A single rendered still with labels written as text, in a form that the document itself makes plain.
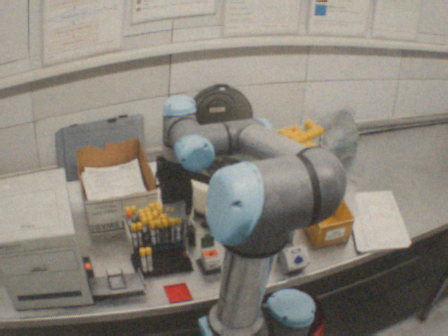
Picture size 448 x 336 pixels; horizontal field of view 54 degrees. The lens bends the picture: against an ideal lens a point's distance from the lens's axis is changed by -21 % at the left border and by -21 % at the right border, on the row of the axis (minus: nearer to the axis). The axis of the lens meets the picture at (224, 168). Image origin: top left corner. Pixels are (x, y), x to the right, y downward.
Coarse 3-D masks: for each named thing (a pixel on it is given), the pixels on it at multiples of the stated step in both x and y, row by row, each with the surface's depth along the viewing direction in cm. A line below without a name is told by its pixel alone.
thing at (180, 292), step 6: (168, 288) 144; (174, 288) 144; (180, 288) 145; (186, 288) 145; (168, 294) 142; (174, 294) 142; (180, 294) 143; (186, 294) 143; (174, 300) 140; (180, 300) 140; (186, 300) 141
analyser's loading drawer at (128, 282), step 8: (136, 272) 143; (88, 280) 138; (96, 280) 138; (104, 280) 139; (112, 280) 139; (120, 280) 140; (128, 280) 140; (136, 280) 140; (144, 280) 138; (96, 288) 136; (104, 288) 136; (112, 288) 135; (120, 288) 136; (128, 288) 137; (136, 288) 138; (144, 288) 138
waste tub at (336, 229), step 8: (344, 200) 165; (344, 208) 164; (336, 216) 171; (344, 216) 165; (352, 216) 159; (320, 224) 169; (328, 224) 169; (336, 224) 156; (344, 224) 157; (352, 224) 158; (312, 232) 161; (320, 232) 156; (328, 232) 157; (336, 232) 158; (344, 232) 160; (312, 240) 161; (320, 240) 158; (328, 240) 159; (336, 240) 161; (344, 240) 162; (320, 248) 160
